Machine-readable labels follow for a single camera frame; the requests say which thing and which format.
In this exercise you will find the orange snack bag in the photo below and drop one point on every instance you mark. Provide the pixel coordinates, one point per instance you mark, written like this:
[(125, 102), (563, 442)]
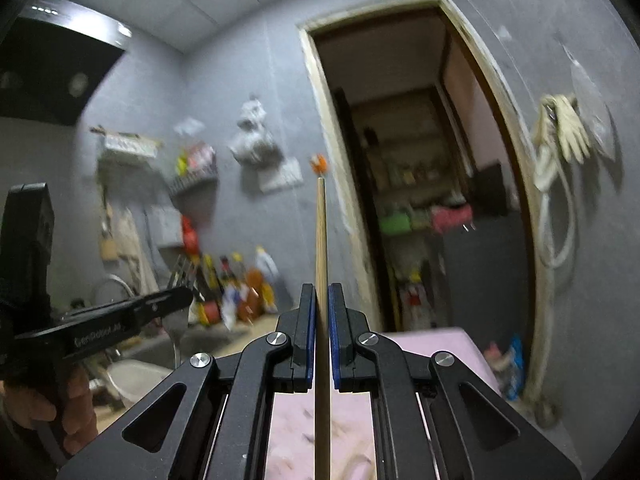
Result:
[(252, 302)]

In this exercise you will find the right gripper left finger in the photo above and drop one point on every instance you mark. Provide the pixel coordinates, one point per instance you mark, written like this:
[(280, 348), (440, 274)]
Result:
[(210, 418)]

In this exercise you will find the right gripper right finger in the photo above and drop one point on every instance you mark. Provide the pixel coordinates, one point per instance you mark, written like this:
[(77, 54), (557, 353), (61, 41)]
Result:
[(432, 416)]

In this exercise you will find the wall power socket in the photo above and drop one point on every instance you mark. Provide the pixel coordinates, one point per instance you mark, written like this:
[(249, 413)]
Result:
[(286, 174)]

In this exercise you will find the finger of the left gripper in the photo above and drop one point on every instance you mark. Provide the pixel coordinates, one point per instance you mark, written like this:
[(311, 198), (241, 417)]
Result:
[(161, 304)]

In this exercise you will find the black range hood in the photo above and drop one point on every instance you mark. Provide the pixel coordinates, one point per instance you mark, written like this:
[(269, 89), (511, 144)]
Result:
[(53, 59)]

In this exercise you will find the grey wall rack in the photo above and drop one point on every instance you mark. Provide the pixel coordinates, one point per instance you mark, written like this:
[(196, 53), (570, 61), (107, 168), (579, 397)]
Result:
[(193, 179)]

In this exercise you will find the green box on shelf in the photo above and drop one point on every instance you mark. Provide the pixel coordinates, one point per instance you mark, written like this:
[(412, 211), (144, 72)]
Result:
[(396, 223)]

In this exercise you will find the long dark wooden chopstick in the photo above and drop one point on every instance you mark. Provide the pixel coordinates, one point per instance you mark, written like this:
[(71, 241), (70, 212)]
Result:
[(322, 389)]

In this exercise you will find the dark grey cabinet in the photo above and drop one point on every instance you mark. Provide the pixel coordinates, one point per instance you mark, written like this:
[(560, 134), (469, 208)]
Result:
[(486, 273)]

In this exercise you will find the orange wall hook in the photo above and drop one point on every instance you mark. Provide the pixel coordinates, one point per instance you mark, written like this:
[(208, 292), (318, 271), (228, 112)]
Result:
[(319, 165)]

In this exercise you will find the white wall basket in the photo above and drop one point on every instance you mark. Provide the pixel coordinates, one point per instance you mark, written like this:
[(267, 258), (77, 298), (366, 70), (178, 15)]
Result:
[(126, 146)]

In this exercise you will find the large oil jug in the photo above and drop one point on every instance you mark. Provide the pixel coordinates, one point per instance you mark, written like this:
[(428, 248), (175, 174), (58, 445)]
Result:
[(267, 267)]

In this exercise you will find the silver fork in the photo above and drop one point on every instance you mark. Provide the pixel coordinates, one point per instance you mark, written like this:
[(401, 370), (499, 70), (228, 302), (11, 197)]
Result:
[(182, 273)]

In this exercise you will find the steel faucet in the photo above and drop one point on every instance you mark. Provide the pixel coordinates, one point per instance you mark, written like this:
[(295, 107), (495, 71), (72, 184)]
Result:
[(111, 289)]

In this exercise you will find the clear hanging plastic bag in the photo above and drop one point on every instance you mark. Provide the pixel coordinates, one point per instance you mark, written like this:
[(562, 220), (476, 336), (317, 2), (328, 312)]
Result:
[(593, 111)]

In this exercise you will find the white plastic utensil holder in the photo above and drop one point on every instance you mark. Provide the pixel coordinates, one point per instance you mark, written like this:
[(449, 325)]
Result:
[(133, 379)]

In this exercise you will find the white rubber glove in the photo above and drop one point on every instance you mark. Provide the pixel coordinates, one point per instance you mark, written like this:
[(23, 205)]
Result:
[(558, 121)]

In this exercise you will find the person's left hand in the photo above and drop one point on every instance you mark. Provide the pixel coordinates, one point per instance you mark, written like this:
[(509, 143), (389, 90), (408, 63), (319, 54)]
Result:
[(26, 406)]

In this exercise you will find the white wall box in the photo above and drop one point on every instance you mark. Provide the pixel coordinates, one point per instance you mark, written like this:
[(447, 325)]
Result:
[(165, 227)]

